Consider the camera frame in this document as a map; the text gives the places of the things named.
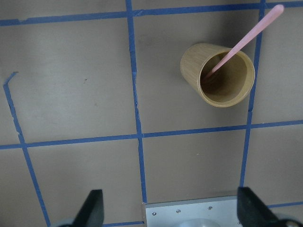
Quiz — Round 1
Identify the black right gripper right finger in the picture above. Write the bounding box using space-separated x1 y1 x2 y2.
237 187 284 227

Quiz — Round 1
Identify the bamboo cylinder holder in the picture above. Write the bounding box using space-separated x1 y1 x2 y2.
180 43 255 108

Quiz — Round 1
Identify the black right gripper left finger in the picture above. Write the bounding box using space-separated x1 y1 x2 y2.
72 189 104 227

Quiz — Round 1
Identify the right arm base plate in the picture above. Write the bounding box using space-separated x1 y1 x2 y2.
144 196 241 227

